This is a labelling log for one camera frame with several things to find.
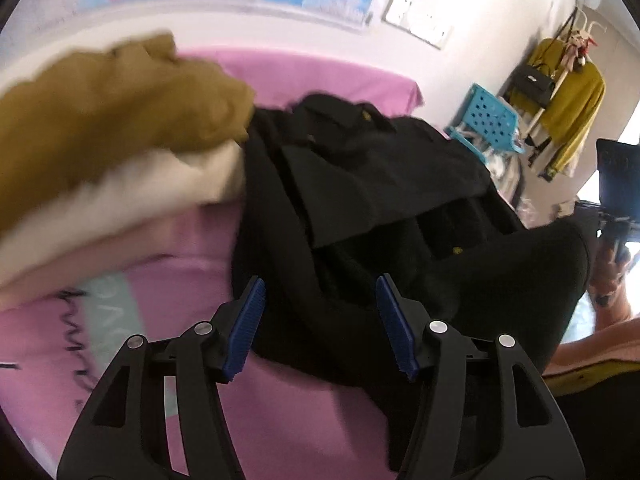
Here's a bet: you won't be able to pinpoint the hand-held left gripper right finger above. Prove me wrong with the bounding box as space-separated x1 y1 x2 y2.
375 274 586 480

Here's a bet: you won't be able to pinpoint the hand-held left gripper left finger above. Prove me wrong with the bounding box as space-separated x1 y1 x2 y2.
56 275 267 480

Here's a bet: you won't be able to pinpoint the black garment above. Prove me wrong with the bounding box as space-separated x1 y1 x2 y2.
231 92 591 461

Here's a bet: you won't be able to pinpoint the person's right forearm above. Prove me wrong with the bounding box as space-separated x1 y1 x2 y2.
550 305 640 376

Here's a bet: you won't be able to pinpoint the white clothes in basket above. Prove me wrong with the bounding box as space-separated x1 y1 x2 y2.
485 152 523 203

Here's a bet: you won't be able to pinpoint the person's right hand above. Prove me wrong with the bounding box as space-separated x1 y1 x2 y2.
587 237 640 322

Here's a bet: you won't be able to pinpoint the mustard hanging sweater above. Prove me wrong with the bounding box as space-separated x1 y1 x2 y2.
505 37 607 182

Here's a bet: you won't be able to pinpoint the black handbag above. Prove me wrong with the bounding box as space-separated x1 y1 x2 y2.
509 61 557 105

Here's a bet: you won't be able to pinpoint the pink plush toy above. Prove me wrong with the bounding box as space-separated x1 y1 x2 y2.
560 30 599 69

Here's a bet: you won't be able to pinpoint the teal perforated basket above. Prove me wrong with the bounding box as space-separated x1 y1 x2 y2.
446 83 527 157

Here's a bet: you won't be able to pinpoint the cream folded garment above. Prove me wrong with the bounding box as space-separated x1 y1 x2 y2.
0 140 247 283

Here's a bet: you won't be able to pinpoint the pale pink folded garment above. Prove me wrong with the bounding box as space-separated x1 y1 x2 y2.
0 210 211 313

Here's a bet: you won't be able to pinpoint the person's yellow clothing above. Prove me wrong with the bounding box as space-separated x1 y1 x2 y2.
542 357 640 398

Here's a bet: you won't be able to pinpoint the mustard folded garment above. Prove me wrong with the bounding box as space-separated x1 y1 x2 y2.
0 32 257 223

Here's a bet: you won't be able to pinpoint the pink floral printed blanket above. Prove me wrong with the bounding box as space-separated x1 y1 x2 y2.
0 45 426 480

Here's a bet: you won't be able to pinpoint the white wall switch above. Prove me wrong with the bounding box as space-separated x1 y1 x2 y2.
427 21 452 51

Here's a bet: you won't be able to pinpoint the white wall socket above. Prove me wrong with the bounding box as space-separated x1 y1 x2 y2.
407 6 437 38
384 0 417 27

